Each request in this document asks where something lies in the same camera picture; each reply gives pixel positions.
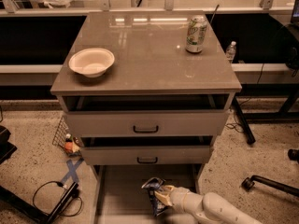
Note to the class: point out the blue tape cross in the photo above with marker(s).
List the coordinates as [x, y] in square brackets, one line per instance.
[72, 171]

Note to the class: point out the clear water bottle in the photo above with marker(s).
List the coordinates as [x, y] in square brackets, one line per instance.
[231, 51]

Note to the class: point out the white paper bowl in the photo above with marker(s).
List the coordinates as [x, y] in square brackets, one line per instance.
[92, 62]

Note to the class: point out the black table leg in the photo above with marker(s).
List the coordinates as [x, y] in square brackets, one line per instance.
[244, 124]

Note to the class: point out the orange bottle in basket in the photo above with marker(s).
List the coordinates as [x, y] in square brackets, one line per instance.
[68, 145]

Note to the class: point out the open bottom drawer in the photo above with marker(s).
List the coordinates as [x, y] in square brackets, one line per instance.
[121, 199]

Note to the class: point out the grey drawer cabinet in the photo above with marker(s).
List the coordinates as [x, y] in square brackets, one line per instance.
[152, 72]

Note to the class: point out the middle drawer with black handle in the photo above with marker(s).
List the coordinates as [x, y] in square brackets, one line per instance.
[145, 155]

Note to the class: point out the black chair leg with caster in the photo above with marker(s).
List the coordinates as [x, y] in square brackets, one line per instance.
[249, 182]

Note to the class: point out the drawer with black handle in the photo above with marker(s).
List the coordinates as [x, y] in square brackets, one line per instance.
[145, 155]
[145, 123]

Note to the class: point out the green soda can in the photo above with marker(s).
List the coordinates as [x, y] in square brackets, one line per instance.
[196, 34]

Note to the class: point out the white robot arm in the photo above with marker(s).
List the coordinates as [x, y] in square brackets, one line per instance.
[210, 208]

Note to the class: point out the top drawer with black handle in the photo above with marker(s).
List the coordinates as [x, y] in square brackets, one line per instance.
[145, 123]

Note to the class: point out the wire mesh basket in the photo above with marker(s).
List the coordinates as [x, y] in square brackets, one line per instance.
[59, 139]

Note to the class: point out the blue chip bag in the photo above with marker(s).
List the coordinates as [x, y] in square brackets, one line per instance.
[151, 186]

